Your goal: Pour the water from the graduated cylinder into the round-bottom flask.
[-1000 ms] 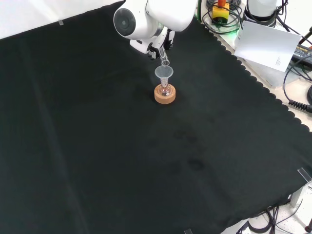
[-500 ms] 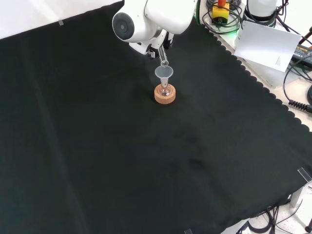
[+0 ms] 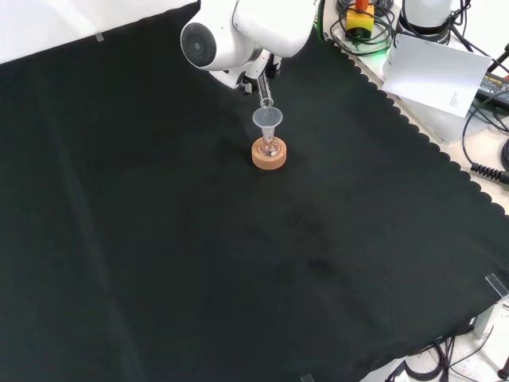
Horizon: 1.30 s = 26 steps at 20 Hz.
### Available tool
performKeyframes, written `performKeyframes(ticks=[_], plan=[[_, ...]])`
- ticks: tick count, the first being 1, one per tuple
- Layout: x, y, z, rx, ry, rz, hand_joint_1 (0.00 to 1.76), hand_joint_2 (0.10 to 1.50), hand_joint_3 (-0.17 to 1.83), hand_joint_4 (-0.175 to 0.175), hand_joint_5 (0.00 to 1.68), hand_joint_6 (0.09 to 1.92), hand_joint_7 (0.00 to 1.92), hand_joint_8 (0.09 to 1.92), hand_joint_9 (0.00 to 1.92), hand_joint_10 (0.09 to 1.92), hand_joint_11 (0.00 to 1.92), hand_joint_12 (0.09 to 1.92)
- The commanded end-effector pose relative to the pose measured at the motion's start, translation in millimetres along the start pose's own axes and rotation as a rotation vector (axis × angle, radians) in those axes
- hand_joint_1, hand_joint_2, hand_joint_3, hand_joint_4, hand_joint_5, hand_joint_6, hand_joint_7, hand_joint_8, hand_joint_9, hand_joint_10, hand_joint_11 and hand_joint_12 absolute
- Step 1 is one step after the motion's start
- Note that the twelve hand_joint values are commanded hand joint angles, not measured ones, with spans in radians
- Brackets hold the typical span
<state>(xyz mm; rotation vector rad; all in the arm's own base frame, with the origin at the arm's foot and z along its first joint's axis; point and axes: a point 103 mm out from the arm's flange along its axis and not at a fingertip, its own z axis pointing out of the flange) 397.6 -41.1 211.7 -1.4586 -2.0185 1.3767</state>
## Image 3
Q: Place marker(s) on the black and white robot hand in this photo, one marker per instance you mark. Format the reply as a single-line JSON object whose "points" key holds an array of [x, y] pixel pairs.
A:
{"points": [[248, 81]]}

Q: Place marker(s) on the clear graduated cylinder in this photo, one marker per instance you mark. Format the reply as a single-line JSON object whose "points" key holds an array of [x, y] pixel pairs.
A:
{"points": [[265, 93]]}

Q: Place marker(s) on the clear round-bottom flask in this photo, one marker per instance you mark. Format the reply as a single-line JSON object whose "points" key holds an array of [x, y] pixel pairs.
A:
{"points": [[269, 148]]}

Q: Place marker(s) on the clear plastic funnel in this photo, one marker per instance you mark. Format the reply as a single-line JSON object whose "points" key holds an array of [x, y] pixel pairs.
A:
{"points": [[267, 118]]}

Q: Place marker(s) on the yellow stop button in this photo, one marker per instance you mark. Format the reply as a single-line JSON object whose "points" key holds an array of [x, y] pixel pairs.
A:
{"points": [[360, 22]]}

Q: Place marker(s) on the clear tape strip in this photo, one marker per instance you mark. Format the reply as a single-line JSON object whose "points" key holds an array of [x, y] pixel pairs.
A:
{"points": [[99, 37]]}

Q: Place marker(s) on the black bench cloth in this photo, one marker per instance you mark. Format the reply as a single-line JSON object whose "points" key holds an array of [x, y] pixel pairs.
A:
{"points": [[199, 238]]}

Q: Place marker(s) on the pale white board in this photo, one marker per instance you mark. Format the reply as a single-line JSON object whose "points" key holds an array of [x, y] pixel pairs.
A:
{"points": [[433, 71]]}

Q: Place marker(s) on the black power adapter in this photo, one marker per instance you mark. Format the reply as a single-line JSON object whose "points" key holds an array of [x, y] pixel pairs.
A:
{"points": [[495, 89]]}

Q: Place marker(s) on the black tripod leg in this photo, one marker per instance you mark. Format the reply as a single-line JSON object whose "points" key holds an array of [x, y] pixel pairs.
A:
{"points": [[500, 59]]}

